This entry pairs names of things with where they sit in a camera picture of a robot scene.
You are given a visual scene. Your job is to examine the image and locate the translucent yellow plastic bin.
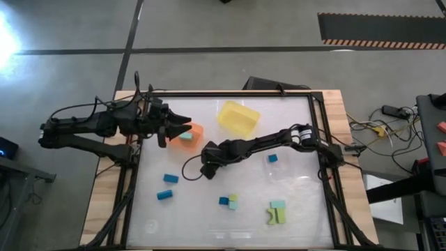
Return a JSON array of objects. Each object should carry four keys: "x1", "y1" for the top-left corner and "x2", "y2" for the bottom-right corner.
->
[{"x1": 216, "y1": 100, "x2": 261, "y2": 139}]

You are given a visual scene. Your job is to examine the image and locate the grey desk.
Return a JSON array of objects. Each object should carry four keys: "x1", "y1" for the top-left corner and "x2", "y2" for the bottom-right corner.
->
[{"x1": 0, "y1": 155, "x2": 57, "y2": 251}]

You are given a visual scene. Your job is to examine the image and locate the black box with blue light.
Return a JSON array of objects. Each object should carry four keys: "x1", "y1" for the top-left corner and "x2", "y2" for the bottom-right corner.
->
[{"x1": 0, "y1": 136, "x2": 20, "y2": 161}]

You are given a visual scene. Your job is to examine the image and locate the black metal rig frame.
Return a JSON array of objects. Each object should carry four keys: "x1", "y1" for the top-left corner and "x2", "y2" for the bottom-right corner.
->
[{"x1": 79, "y1": 89, "x2": 379, "y2": 251}]

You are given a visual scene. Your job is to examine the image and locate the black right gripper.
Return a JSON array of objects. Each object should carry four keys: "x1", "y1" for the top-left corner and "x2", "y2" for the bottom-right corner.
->
[{"x1": 200, "y1": 140, "x2": 233, "y2": 181}]

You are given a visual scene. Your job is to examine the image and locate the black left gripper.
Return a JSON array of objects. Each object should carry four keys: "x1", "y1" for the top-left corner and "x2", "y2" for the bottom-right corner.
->
[{"x1": 137, "y1": 96, "x2": 193, "y2": 149}]

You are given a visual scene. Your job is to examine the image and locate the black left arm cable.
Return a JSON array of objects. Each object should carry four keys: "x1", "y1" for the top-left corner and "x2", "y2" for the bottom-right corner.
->
[{"x1": 49, "y1": 70, "x2": 168, "y2": 121}]

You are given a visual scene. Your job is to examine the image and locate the yellow cable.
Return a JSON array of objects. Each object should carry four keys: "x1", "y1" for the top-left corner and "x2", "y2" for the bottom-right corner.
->
[{"x1": 346, "y1": 113, "x2": 421, "y2": 140}]

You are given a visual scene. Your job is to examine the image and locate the black stand leg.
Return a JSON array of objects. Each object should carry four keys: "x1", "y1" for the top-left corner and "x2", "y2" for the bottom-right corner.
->
[{"x1": 365, "y1": 172, "x2": 436, "y2": 205}]

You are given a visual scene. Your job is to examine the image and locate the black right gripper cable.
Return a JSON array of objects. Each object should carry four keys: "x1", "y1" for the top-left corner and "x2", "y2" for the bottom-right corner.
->
[{"x1": 180, "y1": 154, "x2": 210, "y2": 182}]

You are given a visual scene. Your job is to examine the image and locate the black hazard-striped floor mat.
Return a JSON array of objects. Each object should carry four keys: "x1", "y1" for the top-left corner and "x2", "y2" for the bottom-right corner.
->
[{"x1": 316, "y1": 12, "x2": 446, "y2": 51}]

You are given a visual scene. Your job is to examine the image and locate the black power strip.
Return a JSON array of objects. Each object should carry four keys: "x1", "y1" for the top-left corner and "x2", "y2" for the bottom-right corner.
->
[{"x1": 380, "y1": 104, "x2": 411, "y2": 120}]

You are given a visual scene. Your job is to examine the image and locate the blue crate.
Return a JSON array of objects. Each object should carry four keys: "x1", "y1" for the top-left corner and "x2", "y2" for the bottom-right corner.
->
[{"x1": 428, "y1": 215, "x2": 446, "y2": 251}]

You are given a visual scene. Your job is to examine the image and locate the black cart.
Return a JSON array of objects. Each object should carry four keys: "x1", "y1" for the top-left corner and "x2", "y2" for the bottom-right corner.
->
[{"x1": 415, "y1": 93, "x2": 446, "y2": 198}]

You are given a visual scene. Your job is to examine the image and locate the clear plastic bin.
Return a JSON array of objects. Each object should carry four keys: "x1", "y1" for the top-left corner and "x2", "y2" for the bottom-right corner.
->
[{"x1": 259, "y1": 137, "x2": 309, "y2": 181}]

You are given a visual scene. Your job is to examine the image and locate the white paper sheet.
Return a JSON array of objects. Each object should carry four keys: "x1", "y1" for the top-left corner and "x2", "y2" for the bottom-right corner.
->
[{"x1": 363, "y1": 173, "x2": 405, "y2": 226}]

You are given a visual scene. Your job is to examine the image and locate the translucent orange plastic bin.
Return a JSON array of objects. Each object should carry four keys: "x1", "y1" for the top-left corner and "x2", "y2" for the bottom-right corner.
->
[{"x1": 169, "y1": 121, "x2": 205, "y2": 153}]

